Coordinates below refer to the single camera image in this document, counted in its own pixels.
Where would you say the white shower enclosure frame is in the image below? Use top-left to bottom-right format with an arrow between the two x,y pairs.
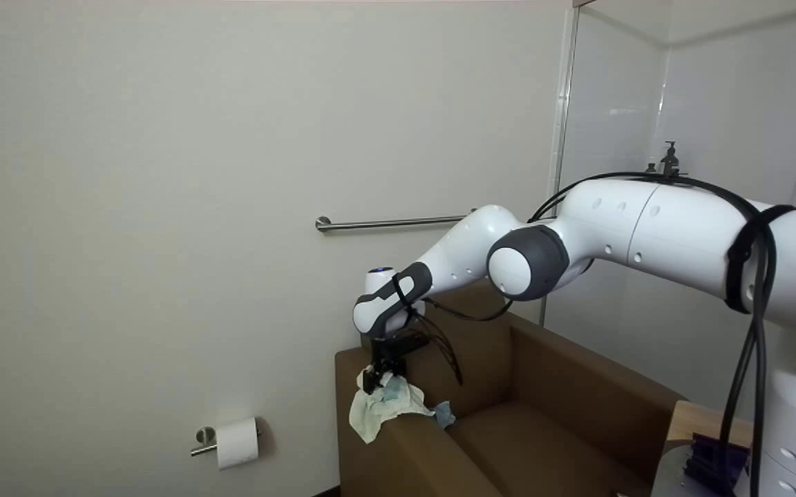
538,0 -> 796,421

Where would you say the white toilet paper roll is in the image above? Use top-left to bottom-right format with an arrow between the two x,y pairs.
209,413 -> 262,471

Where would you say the dark purple clamp block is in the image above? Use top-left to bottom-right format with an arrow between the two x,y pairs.
680,430 -> 755,497

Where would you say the metal toilet paper holder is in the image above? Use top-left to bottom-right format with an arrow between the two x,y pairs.
187,421 -> 220,460

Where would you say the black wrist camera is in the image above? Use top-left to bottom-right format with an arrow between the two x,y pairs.
369,328 -> 433,357

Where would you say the white towel with blue patch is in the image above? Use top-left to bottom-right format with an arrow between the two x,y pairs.
346,368 -> 462,448

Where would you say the brown sofa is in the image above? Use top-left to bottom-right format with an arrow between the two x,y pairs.
332,278 -> 686,497

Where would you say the metal shower fixture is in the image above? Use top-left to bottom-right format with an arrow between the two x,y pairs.
644,137 -> 686,178

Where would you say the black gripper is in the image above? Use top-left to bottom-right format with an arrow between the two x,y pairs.
360,343 -> 418,395

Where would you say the metal wall grab bar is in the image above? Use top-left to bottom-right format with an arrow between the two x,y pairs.
313,206 -> 481,238

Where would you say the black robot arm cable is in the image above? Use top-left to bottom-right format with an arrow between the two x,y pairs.
387,169 -> 796,463

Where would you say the wooden side table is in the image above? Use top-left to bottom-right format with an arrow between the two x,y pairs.
664,397 -> 758,455

